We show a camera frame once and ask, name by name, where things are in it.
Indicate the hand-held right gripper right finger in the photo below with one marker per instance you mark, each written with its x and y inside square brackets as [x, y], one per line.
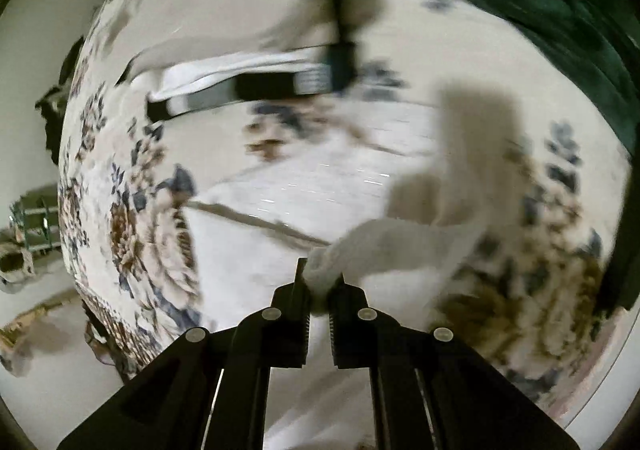
[336, 330]

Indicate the small white cloth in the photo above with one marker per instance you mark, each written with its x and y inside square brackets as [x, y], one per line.
[400, 245]

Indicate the floral printed blanket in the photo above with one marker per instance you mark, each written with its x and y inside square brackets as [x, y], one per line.
[300, 170]

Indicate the brown patterned cloth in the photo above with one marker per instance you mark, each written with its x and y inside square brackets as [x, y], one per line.
[25, 330]

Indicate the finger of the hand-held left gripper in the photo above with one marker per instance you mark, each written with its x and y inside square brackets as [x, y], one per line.
[341, 65]

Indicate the white garment with black band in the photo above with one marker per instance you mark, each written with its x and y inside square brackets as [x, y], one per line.
[250, 80]

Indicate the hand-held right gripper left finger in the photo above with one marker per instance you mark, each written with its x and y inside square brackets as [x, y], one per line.
[302, 325]

